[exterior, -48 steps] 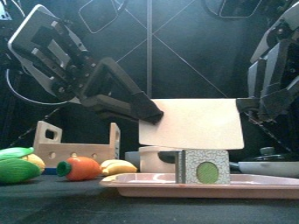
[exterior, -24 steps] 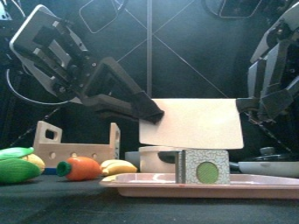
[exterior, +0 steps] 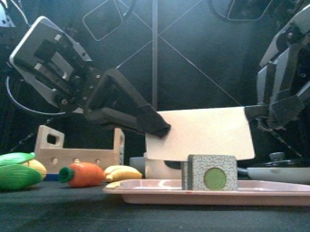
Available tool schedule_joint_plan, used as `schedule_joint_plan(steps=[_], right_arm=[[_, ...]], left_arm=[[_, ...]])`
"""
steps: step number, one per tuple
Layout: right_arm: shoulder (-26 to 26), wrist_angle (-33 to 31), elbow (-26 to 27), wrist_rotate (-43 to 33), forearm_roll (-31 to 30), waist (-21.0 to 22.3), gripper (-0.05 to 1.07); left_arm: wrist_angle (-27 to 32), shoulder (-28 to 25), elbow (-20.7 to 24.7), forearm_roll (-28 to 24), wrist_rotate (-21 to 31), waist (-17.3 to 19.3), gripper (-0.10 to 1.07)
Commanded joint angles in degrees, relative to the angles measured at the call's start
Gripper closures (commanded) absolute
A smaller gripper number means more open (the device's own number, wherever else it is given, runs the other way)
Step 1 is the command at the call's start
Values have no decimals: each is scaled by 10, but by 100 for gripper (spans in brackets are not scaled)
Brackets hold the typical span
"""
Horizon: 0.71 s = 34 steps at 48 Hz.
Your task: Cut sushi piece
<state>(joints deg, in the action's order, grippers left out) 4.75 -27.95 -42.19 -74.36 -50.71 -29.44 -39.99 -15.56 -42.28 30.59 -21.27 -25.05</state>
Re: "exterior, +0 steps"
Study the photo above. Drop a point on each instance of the grey vertical frame pole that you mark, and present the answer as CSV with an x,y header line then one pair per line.
x,y
154,60

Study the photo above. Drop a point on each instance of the toy corn in green husk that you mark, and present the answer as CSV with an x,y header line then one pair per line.
x,y
17,178

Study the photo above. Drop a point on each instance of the white toy pot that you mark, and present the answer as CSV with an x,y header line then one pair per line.
x,y
161,170

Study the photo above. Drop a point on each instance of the yellow toy banana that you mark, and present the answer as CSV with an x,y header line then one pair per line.
x,y
125,173

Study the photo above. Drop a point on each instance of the orange toy carrot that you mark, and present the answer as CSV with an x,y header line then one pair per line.
x,y
88,175

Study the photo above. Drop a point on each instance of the wooden toy crate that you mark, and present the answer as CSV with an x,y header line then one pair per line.
x,y
93,157

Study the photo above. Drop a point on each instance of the blue curved toy piece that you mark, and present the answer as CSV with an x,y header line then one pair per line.
x,y
50,177

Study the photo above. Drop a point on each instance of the pink plastic tray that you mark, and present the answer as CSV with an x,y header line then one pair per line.
x,y
161,196

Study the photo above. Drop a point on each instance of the grey toy frying pan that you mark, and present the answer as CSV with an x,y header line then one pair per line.
x,y
279,175

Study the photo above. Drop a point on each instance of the black pan lid with knob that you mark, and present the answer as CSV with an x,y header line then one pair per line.
x,y
277,156

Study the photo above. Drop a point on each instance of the toy sushi roll piece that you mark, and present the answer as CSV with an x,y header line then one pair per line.
x,y
198,172

